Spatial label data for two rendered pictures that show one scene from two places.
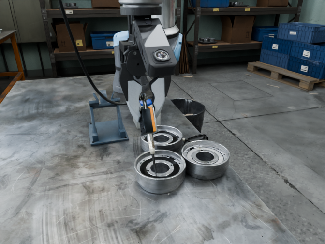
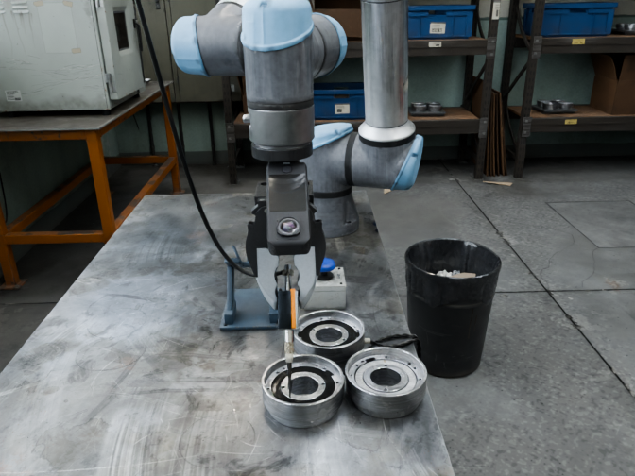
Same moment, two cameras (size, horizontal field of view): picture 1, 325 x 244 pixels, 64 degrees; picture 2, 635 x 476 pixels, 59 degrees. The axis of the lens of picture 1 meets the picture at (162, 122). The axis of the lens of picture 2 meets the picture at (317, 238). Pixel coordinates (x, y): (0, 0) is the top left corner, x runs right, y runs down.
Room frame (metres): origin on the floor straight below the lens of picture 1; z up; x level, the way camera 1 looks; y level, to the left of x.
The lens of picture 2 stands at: (-0.12, -0.18, 1.29)
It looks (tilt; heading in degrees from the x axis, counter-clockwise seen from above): 23 degrees down; 16
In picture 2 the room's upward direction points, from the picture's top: 1 degrees counter-clockwise
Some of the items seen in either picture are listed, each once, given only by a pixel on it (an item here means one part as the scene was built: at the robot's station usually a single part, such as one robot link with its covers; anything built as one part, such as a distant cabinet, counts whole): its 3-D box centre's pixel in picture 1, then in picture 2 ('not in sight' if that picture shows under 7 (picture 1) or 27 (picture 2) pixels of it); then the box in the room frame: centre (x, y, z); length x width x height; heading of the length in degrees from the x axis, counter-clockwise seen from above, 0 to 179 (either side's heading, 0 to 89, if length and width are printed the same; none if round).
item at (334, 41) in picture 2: not in sight; (297, 47); (0.59, 0.05, 1.23); 0.11 x 0.11 x 0.08; 86
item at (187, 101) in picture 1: (181, 132); (447, 308); (1.76, -0.14, 0.21); 0.34 x 0.34 x 0.43
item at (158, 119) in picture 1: (145, 114); (324, 285); (0.72, 0.05, 0.82); 0.08 x 0.07 x 0.05; 17
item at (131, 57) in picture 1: (140, 41); (283, 190); (0.50, 0.04, 1.07); 0.09 x 0.08 x 0.12; 17
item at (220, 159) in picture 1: (204, 160); (385, 382); (0.48, -0.09, 0.82); 0.08 x 0.08 x 0.02
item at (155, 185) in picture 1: (159, 171); (303, 391); (0.44, 0.01, 0.82); 0.10 x 0.10 x 0.04
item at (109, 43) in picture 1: (109, 39); (341, 100); (4.10, 0.81, 0.56); 0.52 x 0.38 x 0.22; 104
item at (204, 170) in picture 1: (204, 159); (385, 382); (0.48, -0.09, 0.82); 0.10 x 0.10 x 0.04
